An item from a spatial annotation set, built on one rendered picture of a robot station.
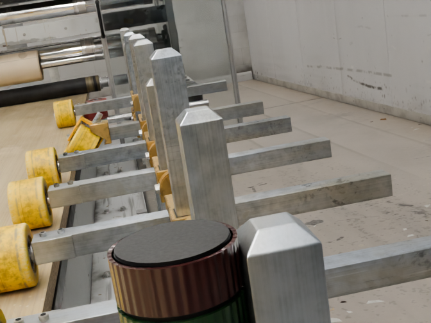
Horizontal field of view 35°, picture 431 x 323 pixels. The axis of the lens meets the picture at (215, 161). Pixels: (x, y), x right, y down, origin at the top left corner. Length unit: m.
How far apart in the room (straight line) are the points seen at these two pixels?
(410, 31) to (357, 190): 4.77
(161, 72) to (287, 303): 0.50
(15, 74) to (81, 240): 2.05
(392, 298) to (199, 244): 2.48
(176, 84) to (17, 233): 0.26
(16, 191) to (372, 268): 0.62
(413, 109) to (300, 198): 4.92
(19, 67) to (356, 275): 2.34
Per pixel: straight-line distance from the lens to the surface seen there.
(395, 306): 2.72
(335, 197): 0.90
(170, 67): 0.79
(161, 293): 0.29
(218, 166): 0.55
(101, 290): 1.58
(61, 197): 1.11
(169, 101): 0.79
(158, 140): 1.05
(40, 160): 1.34
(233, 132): 1.37
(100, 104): 2.09
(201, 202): 0.56
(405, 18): 5.71
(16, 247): 0.86
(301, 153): 1.14
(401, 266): 0.67
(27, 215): 1.10
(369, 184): 0.91
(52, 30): 2.85
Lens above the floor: 1.22
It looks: 13 degrees down
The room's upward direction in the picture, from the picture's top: 9 degrees counter-clockwise
